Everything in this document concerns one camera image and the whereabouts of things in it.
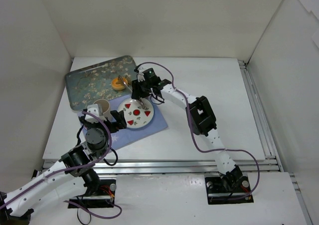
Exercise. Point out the aluminium side rail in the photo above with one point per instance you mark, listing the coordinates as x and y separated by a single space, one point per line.
266 137

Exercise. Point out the beige cup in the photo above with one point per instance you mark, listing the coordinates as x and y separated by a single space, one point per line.
105 106

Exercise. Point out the light blue Frozen placemat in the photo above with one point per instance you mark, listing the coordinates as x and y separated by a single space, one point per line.
127 136

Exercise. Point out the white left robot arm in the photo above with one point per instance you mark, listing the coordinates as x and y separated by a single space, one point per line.
72 175

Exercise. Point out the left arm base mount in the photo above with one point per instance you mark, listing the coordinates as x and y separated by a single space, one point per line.
104 197

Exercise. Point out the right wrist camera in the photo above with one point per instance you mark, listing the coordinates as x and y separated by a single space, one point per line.
140 77

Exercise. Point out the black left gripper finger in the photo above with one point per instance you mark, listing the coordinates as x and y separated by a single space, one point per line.
120 122
84 122

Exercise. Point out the floral teal serving tray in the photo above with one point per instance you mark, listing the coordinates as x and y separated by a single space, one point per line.
86 85

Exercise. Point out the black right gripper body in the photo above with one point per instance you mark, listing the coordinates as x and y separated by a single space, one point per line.
139 91

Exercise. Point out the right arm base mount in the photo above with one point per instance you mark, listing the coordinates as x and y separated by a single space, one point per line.
217 194

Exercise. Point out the orange bagel bread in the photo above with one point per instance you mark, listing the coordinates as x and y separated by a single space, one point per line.
118 87

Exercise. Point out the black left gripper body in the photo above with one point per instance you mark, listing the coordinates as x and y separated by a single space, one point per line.
115 121

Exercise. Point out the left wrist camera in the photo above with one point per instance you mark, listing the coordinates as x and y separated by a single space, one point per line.
96 110

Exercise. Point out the stainless steel tongs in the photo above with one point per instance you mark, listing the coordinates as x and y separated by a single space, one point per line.
140 102

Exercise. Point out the watermelon pattern white plate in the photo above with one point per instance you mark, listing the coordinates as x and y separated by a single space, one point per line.
135 116

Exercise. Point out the aluminium table edge rail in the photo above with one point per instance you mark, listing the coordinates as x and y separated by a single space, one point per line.
270 164

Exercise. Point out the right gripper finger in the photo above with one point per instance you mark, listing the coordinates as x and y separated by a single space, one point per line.
136 90
156 99

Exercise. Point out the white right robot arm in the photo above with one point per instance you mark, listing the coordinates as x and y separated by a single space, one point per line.
199 114

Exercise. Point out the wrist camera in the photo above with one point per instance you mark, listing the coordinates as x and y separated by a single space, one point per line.
140 77
96 110

